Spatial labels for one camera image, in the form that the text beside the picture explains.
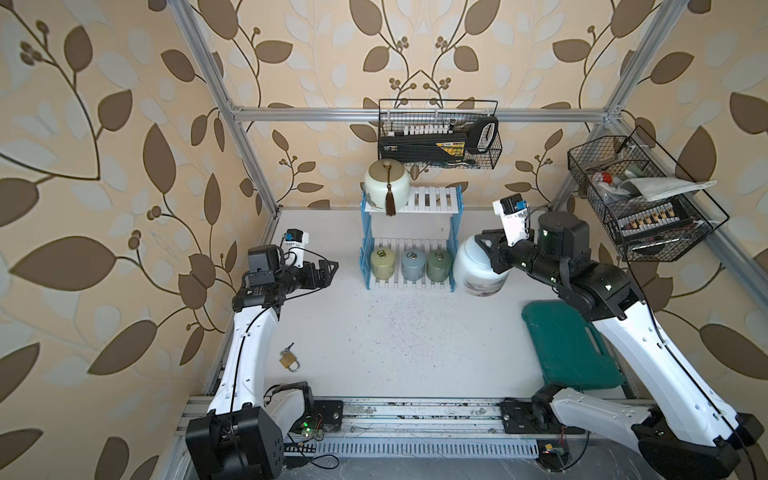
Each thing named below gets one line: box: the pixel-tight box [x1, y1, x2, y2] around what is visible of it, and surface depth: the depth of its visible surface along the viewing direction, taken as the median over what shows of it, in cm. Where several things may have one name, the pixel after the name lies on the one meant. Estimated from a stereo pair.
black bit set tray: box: [616, 199, 693, 238], surface depth 68 cm
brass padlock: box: [279, 342, 300, 373], surface depth 85 cm
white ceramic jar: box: [453, 235, 511, 297], surface depth 65 cm
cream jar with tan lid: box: [364, 158, 411, 217], surface depth 80 cm
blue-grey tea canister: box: [401, 248, 427, 281], surface depth 96 cm
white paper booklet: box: [618, 177, 717, 201], surface depth 64 cm
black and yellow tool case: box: [379, 116, 500, 165], surface depth 86 cm
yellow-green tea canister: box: [370, 246, 396, 281], surface depth 96 cm
